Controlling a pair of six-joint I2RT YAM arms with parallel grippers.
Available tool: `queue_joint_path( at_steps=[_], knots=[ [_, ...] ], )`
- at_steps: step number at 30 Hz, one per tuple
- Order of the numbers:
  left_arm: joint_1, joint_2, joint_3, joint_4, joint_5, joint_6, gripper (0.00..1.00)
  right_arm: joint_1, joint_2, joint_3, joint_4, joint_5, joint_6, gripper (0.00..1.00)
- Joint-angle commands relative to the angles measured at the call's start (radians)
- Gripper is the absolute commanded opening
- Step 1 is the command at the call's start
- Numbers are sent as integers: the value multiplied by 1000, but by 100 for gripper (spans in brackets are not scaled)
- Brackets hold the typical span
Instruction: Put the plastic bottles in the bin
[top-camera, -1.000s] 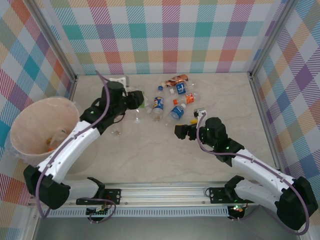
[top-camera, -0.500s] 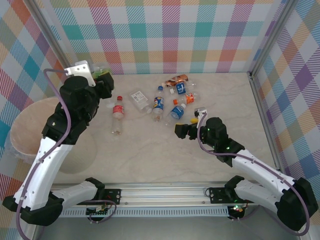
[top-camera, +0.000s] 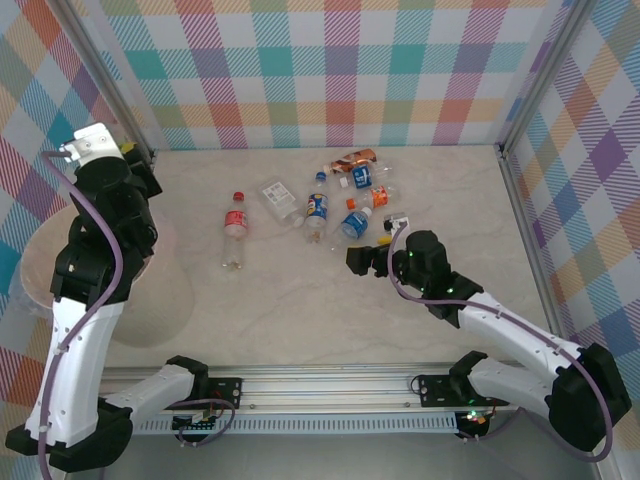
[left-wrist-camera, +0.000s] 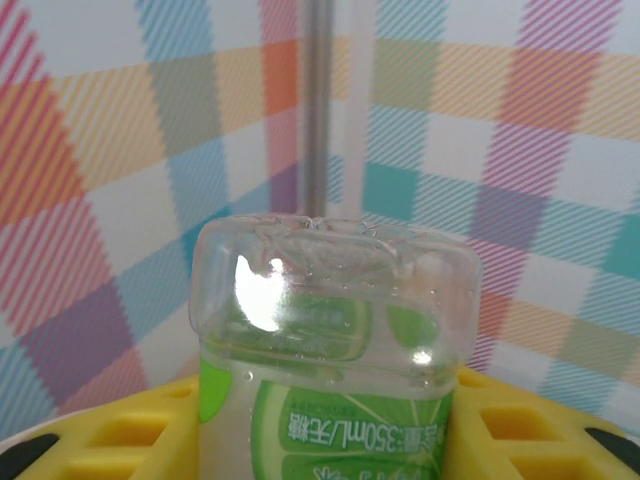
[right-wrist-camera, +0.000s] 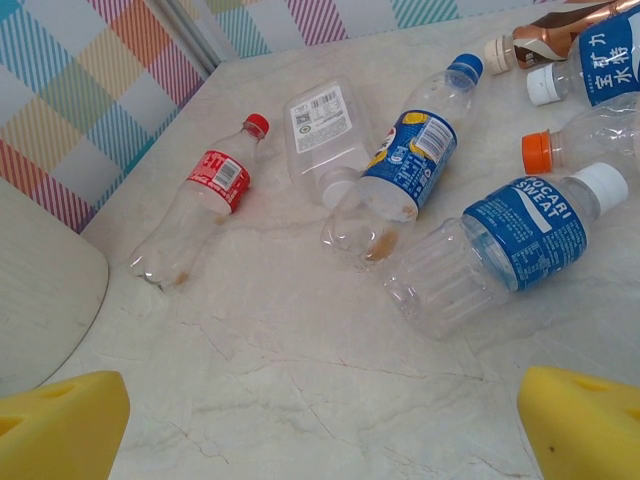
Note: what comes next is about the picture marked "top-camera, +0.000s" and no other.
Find copper label plastic bottle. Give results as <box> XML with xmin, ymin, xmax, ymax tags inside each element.
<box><xmin>327</xmin><ymin>148</ymin><xmax>380</xmax><ymax>176</ymax></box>

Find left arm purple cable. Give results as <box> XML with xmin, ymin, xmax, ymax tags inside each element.
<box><xmin>38</xmin><ymin>151</ymin><xmax>239</xmax><ymax>480</ymax></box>

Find aluminium frame post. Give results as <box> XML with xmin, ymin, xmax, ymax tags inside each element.
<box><xmin>497</xmin><ymin>0</ymin><xmax>599</xmax><ymax>157</ymax></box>
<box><xmin>58</xmin><ymin>0</ymin><xmax>157</xmax><ymax>169</ymax></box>

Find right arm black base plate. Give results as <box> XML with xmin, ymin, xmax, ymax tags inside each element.
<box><xmin>416</xmin><ymin>373</ymin><xmax>512</xmax><ymax>409</ymax></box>

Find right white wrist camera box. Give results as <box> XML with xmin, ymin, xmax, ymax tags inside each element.
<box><xmin>383</xmin><ymin>212</ymin><xmax>411</xmax><ymax>236</ymax></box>

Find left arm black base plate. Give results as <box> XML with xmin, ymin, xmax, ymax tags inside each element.
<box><xmin>199</xmin><ymin>376</ymin><xmax>245</xmax><ymax>412</ymax></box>

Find orange label orange cap bottle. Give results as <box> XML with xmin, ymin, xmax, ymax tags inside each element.
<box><xmin>346</xmin><ymin>185</ymin><xmax>403</xmax><ymax>211</ymax></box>

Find pepsi label plastic bottle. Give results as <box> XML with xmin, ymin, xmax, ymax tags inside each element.
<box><xmin>302</xmin><ymin>170</ymin><xmax>332</xmax><ymax>245</ymax></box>

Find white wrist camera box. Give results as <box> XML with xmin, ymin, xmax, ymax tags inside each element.
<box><xmin>383</xmin><ymin>212</ymin><xmax>411</xmax><ymax>236</ymax></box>
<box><xmin>59</xmin><ymin>122</ymin><xmax>121</xmax><ymax>164</ymax></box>

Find clear bottle white label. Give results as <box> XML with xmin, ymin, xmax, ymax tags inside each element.
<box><xmin>256</xmin><ymin>180</ymin><xmax>307</xmax><ymax>229</ymax></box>

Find blue label plastic bottle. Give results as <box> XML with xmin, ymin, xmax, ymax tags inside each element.
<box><xmin>327</xmin><ymin>205</ymin><xmax>375</xmax><ymax>254</ymax></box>
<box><xmin>337</xmin><ymin>162</ymin><xmax>396</xmax><ymax>191</ymax></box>

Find red label red cap bottle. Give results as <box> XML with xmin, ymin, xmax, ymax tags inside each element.
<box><xmin>219</xmin><ymin>190</ymin><xmax>250</xmax><ymax>271</ymax></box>

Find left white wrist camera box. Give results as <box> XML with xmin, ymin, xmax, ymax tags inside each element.
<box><xmin>59</xmin><ymin>122</ymin><xmax>121</xmax><ymax>164</ymax></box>

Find grey metal base panel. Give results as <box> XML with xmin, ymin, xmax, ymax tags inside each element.
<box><xmin>99</xmin><ymin>433</ymin><xmax>601</xmax><ymax>480</ymax></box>

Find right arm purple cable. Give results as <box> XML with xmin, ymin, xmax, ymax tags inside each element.
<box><xmin>387</xmin><ymin>223</ymin><xmax>616</xmax><ymax>462</ymax></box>

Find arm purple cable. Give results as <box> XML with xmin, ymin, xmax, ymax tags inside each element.
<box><xmin>387</xmin><ymin>223</ymin><xmax>616</xmax><ymax>462</ymax></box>
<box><xmin>38</xmin><ymin>151</ymin><xmax>239</xmax><ymax>480</ymax></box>

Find aluminium mounting rail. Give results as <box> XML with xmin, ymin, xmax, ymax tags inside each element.
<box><xmin>97</xmin><ymin>363</ymin><xmax>551</xmax><ymax>415</ymax></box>

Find white slotted cable duct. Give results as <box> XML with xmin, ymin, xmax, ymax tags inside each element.
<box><xmin>132</xmin><ymin>417</ymin><xmax>460</xmax><ymax>436</ymax></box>

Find pink round waste bin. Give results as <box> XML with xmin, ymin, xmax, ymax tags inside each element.
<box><xmin>18</xmin><ymin>204</ymin><xmax>197</xmax><ymax>350</ymax></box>

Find aluminium table side rail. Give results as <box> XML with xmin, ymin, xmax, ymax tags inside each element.
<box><xmin>497</xmin><ymin>144</ymin><xmax>569</xmax><ymax>346</ymax></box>

